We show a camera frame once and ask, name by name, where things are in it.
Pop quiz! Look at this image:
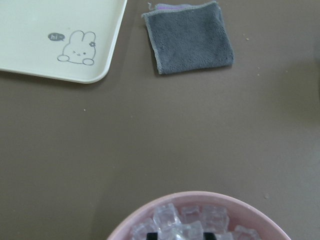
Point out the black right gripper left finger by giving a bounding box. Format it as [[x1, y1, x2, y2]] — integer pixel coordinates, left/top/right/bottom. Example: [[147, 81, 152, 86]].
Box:
[[146, 232, 158, 240]]

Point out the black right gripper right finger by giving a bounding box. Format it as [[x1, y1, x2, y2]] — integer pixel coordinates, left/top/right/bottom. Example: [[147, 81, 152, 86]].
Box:
[[203, 232, 216, 240]]

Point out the pile of clear ice cubes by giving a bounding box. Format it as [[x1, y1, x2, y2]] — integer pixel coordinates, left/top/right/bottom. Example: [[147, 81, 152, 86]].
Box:
[[130, 203, 261, 240]]

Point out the pink bowl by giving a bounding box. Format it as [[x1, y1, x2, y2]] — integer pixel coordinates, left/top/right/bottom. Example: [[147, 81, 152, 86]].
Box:
[[108, 191, 290, 240]]

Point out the grey folded cloth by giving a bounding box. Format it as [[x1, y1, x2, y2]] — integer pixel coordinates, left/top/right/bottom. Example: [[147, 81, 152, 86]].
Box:
[[141, 1, 234, 75]]

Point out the cream rabbit tray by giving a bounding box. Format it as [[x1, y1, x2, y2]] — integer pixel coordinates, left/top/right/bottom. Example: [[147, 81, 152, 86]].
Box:
[[0, 0, 127, 84]]

